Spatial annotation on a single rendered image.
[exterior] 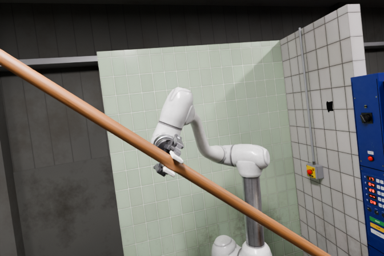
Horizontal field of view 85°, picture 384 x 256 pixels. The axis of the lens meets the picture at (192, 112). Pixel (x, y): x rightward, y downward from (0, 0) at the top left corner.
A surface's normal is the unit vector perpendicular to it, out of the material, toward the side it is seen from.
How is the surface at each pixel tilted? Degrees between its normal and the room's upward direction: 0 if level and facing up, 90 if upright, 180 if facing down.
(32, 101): 90
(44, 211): 90
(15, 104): 90
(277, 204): 90
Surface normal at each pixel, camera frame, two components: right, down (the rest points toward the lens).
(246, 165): -0.51, 0.06
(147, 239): 0.21, 0.00
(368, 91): -0.97, 0.12
